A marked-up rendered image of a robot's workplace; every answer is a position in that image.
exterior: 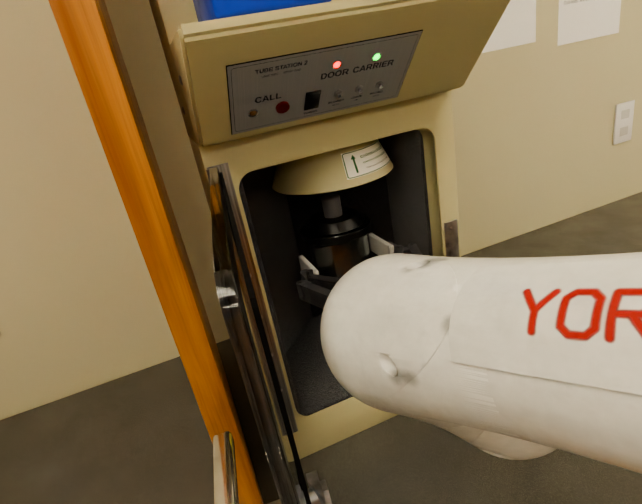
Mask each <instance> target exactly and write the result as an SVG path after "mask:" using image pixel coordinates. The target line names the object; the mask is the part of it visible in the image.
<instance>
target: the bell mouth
mask: <svg viewBox="0 0 642 504"><path fill-rule="evenodd" d="M392 169H393V164H392V162H391V160H390V158H389V157H388V155H387V153H386V152H385V150H384V148H383V147H382V145H381V143H380V142H379V140H378V139H376V140H372V141H368V142H365V143H361V144H357V145H353V146H349V147H345V148H341V149H337V150H333V151H329V152H325V153H321V154H317V155H313V156H309V157H306V158H302V159H298V160H294V161H290V162H286V163H282V164H278V165H276V170H275V174H274V179H273V184H272V188H273V190H275V191H276V192H278V193H282V194H288V195H312V194H322V193H329V192H335V191H340V190H345V189H349V188H353V187H357V186H360V185H364V184H367V183H370V182H372V181H375V180H377V179H379V178H381V177H383V176H385V175H387V174H388V173H389V172H390V171H391V170H392Z"/></svg>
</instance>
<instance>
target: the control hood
mask: <svg viewBox="0 0 642 504"><path fill-rule="evenodd" d="M509 2H510V0H338V1H332V2H325V3H319V4H312V5H306V6H299V7H293V8H286V9H280V10H273V11H267V12H260V13H254V14H247V15H241V16H234V17H228V18H221V19H215V20H208V21H202V22H195V23H189V24H182V25H180V26H179V28H178V30H177V32H176V34H175V36H174V38H173V40H172V42H171V44H170V48H171V52H172V55H173V59H174V62H175V66H176V69H177V73H178V76H179V82H180V84H181V87H182V90H183V94H184V97H185V101H186V104H187V108H188V111H189V115H190V118H191V122H192V125H193V129H194V132H195V136H196V139H197V143H198V144H199V145H201V146H203V147H206V146H211V145H215V144H219V143H224V142H228V141H232V140H237V139H241V138H245V137H250V136H254V135H258V134H263V133H267V132H271V131H275V130H280V129H284V128H288V127H293V126H297V125H301V124H306V123H310V122H314V121H319V120H323V119H327V118H332V117H336V116H340V115H345V114H349V113H353V112H357V111H362V110H366V109H370V108H375V107H379V106H383V105H388V104H392V103H396V102H401V101H405V100H409V99H414V98H418V97H422V96H426V95H431V94H435V93H439V92H444V91H448V90H452V89H457V88H461V86H464V84H465V82H466V80H467V78H468V76H469V75H470V73H471V71H472V69H473V67H474V66H475V64H476V62H477V60H478V58H479V56H480V55H481V53H482V51H483V49H484V47H485V46H486V44H487V42H488V40H489V38H490V36H491V35H492V33H493V31H494V29H495V27H496V26H497V24H498V22H499V20H500V18H501V16H502V15H503V13H504V11H505V9H506V7H507V6H508V4H509ZM417 30H423V32H422V34H421V37H420V39H419V42H418V45H417V47H416V50H415V52H414V55H413V58H412V60H411V63H410V66H409V68H408V71H407V73H406V76H405V79H404V81H403V84H402V86H401V89H400V92H399V94H398V97H396V98H391V99H387V100H383V101H378V102H374V103H370V104H365V105H361V106H356V107H352V108H348V109H343V110H339V111H334V112H330V113H326V114H321V115H317V116H313V117H308V118H304V119H299V120H295V121H291V122H286V123H282V124H278V125H273V126H269V127H264V128H260V129H256V130H251V131H247V132H242V133H238V134H234V135H231V123H230V111H229V99H228V88H227V76H226V66H227V65H232V64H238V63H243V62H249V61H254V60H260V59H265V58H270V57H276V56H281V55H287V54H292V53H298V52H303V51H309V50H314V49H319V48H325V47H330V46H336V45H341V44H347V43H352V42H357V41H363V40H368V39H374V38H379V37H385V36H390V35H396V34H401V33H406V32H412V31H417Z"/></svg>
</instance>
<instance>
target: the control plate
mask: <svg viewBox="0 0 642 504"><path fill-rule="evenodd" d="M422 32H423V30H417V31H412V32H406V33H401V34H396V35H390V36H385V37H379V38H374V39H368V40H363V41H357V42H352V43H347V44H341V45H336V46H330V47H325V48H319V49H314V50H309V51H303V52H298V53H292V54H287V55H281V56H276V57H270V58H265V59H260V60H254V61H249V62H243V63H238V64H232V65H227V66H226V76H227V88H228V99H229V111H230V123H231V135H234V134H238V133H242V132H247V131H251V130H256V129H260V128H264V127H269V126H273V125H278V124H282V123H286V122H291V121H295V120H299V119H304V118H308V117H313V116H317V115H321V114H326V113H330V112H334V111H339V110H343V109H348V108H352V107H356V106H361V105H365V104H370V103H374V102H378V101H383V100H387V99H391V98H396V97H398V94H399V92H400V89H401V86H402V84H403V81H404V79H405V76H406V73H407V71H408V68H409V66H410V63H411V60H412V58H413V55H414V52H415V50H416V47H417V45H418V42H419V39H420V37H421V34H422ZM376 52H380V53H381V54H382V55H381V58H380V59H379V60H378V61H375V62H374V61H372V59H371V58H372V56H373V54H375V53H376ZM336 60H341V61H342V65H341V67H340V68H338V69H333V68H332V63H333V62H334V61H336ZM379 81H383V82H384V83H383V88H382V89H379V88H377V87H375V86H376V83H377V82H379ZM359 85H361V86H363V92H362V93H359V92H355V89H356V87H358V86H359ZM316 90H321V95H320V101H319V106H318V108H314V109H310V110H305V111H304V105H305V97H306V93H307V92H312V91H316ZM337 90H342V96H341V97H340V98H338V97H335V96H334V92H336V91H337ZM282 101H286V102H288V103H289V105H290V108H289V110H288V111H287V112H285V113H278V112H277V111H276V106H277V104H278V103H280V102H282ZM252 109H257V110H258V115H257V116H255V117H249V116H248V112H249V111H250V110H252Z"/></svg>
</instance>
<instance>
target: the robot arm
mask: <svg viewBox="0 0 642 504"><path fill-rule="evenodd" d="M368 236H369V243H370V250H371V251H372V252H374V253H375V254H377V255H378V256H375V257H372V258H370V259H367V260H365V261H363V262H361V263H359V264H357V265H356V266H354V267H353V268H351V269H350V270H349V271H348V272H346V273H345V274H344V275H343V276H342V277H341V278H336V277H330V276H323V275H319V272H318V270H317V269H316V268H315V267H314V266H313V265H312V264H311V263H310V262H309V261H308V260H307V259H306V258H305V257H304V256H303V255H300V256H299V257H298V258H299V263H300V267H301V271H300V274H301V278H302V280H299V281H297V282H296V285H297V289H298V294H299V298H300V299H301V300H303V301H305V302H308V303H310V304H312V305H315V306H317V307H319V308H322V309H323V312H322V317H321V325H320V337H321V345H322V349H323V353H324V356H325V359H326V362H327V364H328V366H329V368H330V370H331V372H332V374H333V375H334V377H335V378H336V380H337V381H338V382H339V383H340V385H341V386H342V387H343V388H344V389H345V390H346V391H347V392H348V393H350V394H351V395H352V396H353V397H355V398H356V399H357V400H359V401H361V402H362V403H364V404H366V405H368V406H370V407H373V408H375V409H378V410H381V411H385V412H389V413H394V414H398V415H402V416H406V417H410V418H413V419H417V420H420V421H423V422H426V423H429V424H432V425H435V426H437V427H439V428H442V429H444V430H446V431H448V432H450V433H452V434H454V435H456V436H458V437H460V438H461V439H463V440H465V441H467V442H468V443H470V444H471V445H473V446H475V447H476V448H478V449H480V450H482V451H484V452H486V453H488V454H490V455H493V456H496V457H499V458H504V459H510V460H528V459H534V458H538V457H541V456H544V455H547V454H549V453H551V452H553V451H554V450H556V449H559V450H563V451H566V452H570V453H573V454H577V455H580V456H584V457H587V458H590V459H594V460H597V461H601V462H604V463H607V464H611V465H614V466H618V467H621V468H624V469H627V470H631V471H634V472H637V473H640V474H642V252H634V253H620V254H601V255H582V256H557V257H518V258H472V257H443V256H429V255H422V253H421V251H420V249H419V248H418V246H417V244H416V243H409V244H408V247H403V246H402V245H396V244H394V243H393V242H387V241H385V240H383V239H382V238H380V237H378V236H377V235H375V234H373V233H369V234H368Z"/></svg>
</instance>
